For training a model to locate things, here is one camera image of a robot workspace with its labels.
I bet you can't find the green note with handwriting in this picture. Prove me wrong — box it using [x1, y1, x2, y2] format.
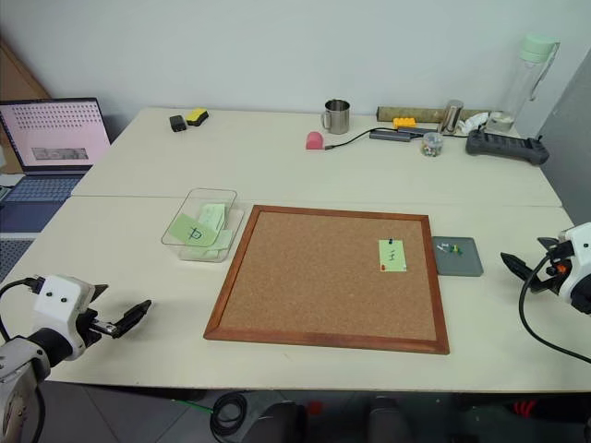
[378, 238, 409, 273]

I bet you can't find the black power strip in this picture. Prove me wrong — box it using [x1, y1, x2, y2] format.
[464, 129, 551, 167]

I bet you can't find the grey perforated metal platform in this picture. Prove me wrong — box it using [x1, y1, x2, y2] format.
[0, 232, 37, 283]

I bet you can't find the grey upright panel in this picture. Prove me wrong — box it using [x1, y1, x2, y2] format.
[537, 58, 591, 228]

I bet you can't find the wood framed cork board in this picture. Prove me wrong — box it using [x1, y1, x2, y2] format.
[203, 204, 451, 356]

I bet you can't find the open laptop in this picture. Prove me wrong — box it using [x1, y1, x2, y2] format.
[0, 97, 113, 205]

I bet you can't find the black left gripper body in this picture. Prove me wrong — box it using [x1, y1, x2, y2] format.
[73, 307, 118, 347]

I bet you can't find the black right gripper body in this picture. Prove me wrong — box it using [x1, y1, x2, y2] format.
[528, 243, 574, 294]

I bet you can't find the clear bottle with green lid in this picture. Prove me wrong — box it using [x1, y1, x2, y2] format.
[500, 32, 562, 131]

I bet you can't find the small jar of pins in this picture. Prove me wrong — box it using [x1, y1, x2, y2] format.
[420, 131, 445, 159]

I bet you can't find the steel mug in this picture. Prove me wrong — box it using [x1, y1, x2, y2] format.
[320, 98, 351, 136]

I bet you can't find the grey flat tray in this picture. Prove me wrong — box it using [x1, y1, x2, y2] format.
[430, 235, 485, 279]

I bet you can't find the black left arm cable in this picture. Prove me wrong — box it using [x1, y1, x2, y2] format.
[0, 276, 47, 343]

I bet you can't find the grey USB hub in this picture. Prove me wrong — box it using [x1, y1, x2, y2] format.
[368, 128, 416, 143]

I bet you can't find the long brown cardboard tube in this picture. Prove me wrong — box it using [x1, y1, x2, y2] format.
[376, 106, 491, 124]

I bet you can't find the dark rounded shape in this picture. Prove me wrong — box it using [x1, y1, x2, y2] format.
[368, 395, 413, 443]
[242, 400, 309, 443]

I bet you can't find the small clear round dish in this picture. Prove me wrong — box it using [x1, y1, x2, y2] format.
[486, 111, 516, 134]

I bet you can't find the shiny metal cylinder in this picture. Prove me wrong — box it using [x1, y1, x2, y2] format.
[441, 99, 464, 137]

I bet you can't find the crumpled white cloth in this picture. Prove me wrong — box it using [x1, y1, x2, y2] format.
[461, 112, 489, 136]

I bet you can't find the black hub cable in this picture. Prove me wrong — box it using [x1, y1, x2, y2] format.
[323, 130, 373, 151]

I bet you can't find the thin green cable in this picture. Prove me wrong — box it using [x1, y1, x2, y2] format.
[169, 398, 216, 415]

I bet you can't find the coiled black cable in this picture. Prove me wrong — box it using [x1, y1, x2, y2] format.
[211, 390, 253, 440]

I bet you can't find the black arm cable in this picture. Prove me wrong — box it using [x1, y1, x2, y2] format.
[0, 276, 47, 343]
[518, 257, 591, 365]

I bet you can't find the green note with black sign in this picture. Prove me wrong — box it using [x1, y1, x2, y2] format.
[167, 212, 219, 246]

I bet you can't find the clear plastic box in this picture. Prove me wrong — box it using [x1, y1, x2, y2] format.
[161, 186, 247, 264]

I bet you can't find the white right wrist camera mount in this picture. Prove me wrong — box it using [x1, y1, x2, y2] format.
[556, 222, 591, 308]

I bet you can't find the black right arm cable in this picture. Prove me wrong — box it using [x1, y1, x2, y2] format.
[518, 257, 591, 365]

